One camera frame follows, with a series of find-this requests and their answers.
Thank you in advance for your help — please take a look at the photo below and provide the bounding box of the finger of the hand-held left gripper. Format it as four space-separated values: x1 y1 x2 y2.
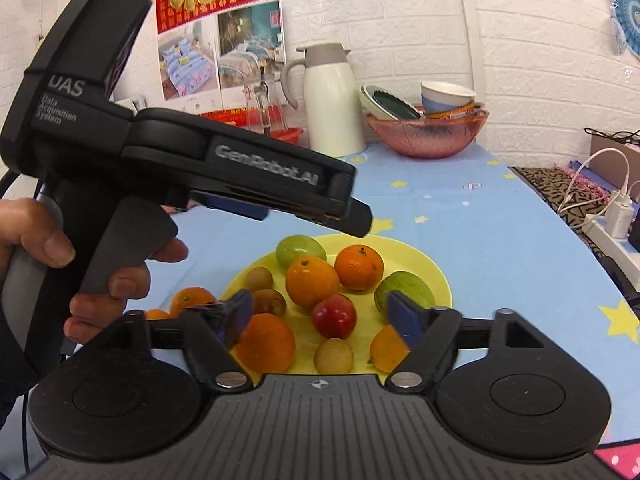
190 191 373 239

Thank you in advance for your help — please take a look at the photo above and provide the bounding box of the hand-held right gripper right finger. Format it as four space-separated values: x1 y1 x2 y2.
385 290 543 393

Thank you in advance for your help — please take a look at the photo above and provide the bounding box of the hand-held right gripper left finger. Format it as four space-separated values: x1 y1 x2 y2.
122 289 253 393

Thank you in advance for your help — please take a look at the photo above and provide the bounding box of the green mango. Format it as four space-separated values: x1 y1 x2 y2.
276 235 327 270
374 271 436 317

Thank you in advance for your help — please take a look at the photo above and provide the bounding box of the brown kiwi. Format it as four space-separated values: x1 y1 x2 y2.
314 338 354 375
239 266 274 292

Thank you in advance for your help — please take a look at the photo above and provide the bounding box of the small yellow-orange citrus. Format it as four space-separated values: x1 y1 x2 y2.
369 324 412 373

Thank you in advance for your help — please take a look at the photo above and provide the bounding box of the yellow plastic plate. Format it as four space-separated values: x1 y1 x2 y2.
219 233 453 375

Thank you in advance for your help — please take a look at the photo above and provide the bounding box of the tangerine with stem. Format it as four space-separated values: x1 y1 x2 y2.
334 244 385 292

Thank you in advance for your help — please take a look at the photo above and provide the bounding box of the red apple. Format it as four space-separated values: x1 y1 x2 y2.
311 294 357 340

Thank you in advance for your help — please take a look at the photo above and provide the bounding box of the person's left hand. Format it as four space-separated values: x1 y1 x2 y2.
0 198 189 346

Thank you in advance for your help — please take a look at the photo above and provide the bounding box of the pink glass bowl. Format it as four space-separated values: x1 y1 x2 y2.
364 109 490 159

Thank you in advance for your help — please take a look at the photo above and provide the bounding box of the red plastic basket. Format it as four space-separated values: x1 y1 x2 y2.
260 127 304 147

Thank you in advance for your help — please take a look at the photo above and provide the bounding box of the clear glass cup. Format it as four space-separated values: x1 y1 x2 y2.
260 71 289 134
242 72 266 131

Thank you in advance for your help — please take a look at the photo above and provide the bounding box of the blue star printed tablecloth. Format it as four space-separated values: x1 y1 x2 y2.
115 141 640 466

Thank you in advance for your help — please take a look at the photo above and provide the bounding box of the white thermos jug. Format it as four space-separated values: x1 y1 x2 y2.
280 41 367 157

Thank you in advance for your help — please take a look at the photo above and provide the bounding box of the white plate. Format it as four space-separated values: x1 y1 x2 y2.
360 84 401 121

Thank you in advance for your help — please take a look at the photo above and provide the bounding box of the green scalloped plate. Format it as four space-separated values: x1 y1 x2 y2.
372 90 422 121

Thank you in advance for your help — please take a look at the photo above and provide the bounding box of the white blue bowl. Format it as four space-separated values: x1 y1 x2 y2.
421 81 477 116

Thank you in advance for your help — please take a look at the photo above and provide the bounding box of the patterned dark cloth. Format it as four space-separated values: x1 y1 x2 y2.
515 165 608 257

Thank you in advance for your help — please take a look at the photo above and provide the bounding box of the white power strip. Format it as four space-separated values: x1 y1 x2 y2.
582 215 640 282

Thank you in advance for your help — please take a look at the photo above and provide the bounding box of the white charger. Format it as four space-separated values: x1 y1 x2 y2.
605 190 634 239

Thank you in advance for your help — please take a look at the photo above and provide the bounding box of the cardboard box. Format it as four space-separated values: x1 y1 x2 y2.
590 132 640 196

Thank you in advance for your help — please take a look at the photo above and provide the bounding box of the blue round hand fan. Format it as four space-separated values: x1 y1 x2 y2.
610 0 640 61

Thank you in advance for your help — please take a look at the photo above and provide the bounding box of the wall calendar poster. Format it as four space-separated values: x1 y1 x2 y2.
154 0 287 127

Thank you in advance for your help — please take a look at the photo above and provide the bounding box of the white cable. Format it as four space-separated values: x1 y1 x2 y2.
557 147 631 217

